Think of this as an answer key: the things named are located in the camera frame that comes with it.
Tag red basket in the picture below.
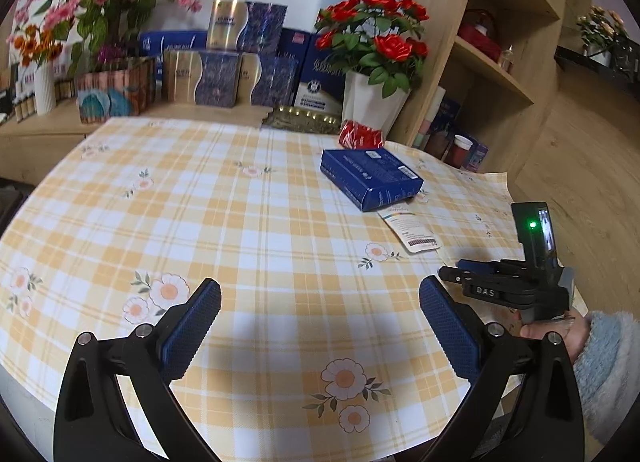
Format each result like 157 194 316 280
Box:
457 8 502 63

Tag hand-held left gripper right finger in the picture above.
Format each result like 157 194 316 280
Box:
417 276 586 462

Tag yellow checked tablecloth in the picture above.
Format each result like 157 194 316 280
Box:
0 116 591 460

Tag red and white cup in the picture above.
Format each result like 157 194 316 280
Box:
444 134 473 170

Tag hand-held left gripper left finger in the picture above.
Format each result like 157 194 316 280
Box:
52 278 223 462

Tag dark blue printed box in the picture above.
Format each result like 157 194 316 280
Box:
430 97 463 153

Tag orange artificial flowers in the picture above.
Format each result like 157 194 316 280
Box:
7 24 63 65

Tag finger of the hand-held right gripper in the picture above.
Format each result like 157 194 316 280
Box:
456 258 524 276
438 265 502 289

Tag white flower pot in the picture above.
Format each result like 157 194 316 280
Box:
341 71 410 135

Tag row of small brown bottles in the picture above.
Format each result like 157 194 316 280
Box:
10 69 76 123

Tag white paper tag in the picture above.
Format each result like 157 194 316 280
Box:
377 207 443 254

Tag black case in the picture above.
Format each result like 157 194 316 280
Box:
0 177 31 223

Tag wood-look planter box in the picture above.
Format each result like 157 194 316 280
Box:
75 57 157 127

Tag blue and white box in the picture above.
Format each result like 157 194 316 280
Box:
292 34 353 115

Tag wooden shelf unit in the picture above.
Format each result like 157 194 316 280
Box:
390 0 571 178

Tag stack of pastel cups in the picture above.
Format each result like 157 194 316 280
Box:
412 87 447 150

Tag gold tray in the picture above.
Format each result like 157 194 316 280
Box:
260 104 346 135

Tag person's right hand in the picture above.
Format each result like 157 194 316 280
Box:
519 308 594 361

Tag pale pink flower plant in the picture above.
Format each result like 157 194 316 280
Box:
575 4 631 68

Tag long blue box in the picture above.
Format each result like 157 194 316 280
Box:
139 29 211 83

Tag red rose plant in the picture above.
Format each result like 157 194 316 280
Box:
314 0 431 98

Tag light purple box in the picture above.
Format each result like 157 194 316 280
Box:
465 139 491 174

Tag black counter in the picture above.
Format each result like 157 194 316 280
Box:
555 44 640 88

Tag white ribbed vase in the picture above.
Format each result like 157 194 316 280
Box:
31 62 58 117

